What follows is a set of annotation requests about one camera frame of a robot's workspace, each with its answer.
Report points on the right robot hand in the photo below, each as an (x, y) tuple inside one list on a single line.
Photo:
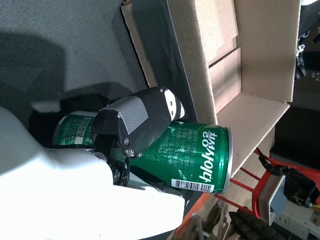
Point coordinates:
[(50, 195)]

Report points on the green soda can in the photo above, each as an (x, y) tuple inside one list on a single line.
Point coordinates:
[(190, 155)]

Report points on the grey aluminium bracket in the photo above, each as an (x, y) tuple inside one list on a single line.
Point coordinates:
[(276, 200)]

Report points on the dark padded jacket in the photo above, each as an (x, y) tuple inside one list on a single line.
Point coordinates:
[(255, 227)]

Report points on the brown cardboard box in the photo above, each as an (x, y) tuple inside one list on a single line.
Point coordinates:
[(262, 50)]

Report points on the red metal stool frame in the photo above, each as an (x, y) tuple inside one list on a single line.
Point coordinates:
[(260, 180)]

